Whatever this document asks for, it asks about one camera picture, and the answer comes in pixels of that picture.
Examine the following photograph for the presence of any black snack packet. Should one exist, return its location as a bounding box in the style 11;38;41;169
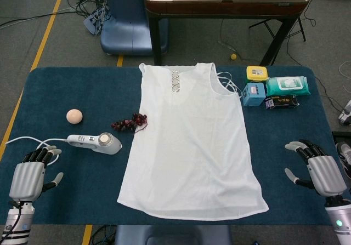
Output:
264;95;299;110

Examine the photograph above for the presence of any grey floor device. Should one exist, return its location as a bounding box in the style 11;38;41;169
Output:
337;99;351;127

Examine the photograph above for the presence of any brown mahjong table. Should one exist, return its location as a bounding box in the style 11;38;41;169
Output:
144;0;312;66

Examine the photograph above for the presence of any beige egg-shaped ball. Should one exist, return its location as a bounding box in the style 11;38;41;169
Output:
66;109;84;125

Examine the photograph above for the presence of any black metal stand frame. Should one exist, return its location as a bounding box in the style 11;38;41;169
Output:
248;14;307;42

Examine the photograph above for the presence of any dark blue table mat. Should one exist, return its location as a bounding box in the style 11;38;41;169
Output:
0;66;351;226

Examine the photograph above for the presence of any grey sneaker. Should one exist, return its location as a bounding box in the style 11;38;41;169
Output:
336;142;351;179

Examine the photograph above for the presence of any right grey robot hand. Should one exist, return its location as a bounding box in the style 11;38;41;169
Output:
284;139;348;198

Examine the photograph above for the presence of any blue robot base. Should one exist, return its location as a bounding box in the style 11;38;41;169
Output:
114;224;233;245

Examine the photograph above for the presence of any light blue cardboard box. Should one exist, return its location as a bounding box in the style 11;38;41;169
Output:
242;82;267;107

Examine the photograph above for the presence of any green wet wipes pack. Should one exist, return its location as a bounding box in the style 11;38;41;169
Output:
265;76;312;97

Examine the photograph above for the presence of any yellow lidded box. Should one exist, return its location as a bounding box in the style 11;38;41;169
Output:
246;66;268;82

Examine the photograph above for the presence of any grey power strip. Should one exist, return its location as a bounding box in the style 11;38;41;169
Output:
83;10;110;35

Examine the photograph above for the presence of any blue machine pedestal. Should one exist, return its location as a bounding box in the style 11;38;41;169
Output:
100;0;169;56

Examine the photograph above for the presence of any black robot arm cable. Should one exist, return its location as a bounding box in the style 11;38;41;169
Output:
2;200;23;233

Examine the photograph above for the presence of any white handheld steamer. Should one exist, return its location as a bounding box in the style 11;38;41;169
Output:
67;132;123;156

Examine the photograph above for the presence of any white sleeveless top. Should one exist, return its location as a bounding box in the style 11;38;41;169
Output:
116;61;270;221

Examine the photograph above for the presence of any dark red grape bunch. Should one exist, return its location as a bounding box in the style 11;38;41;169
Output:
110;112;149;133

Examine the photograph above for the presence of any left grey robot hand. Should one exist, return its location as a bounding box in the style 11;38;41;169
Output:
9;145;64;202

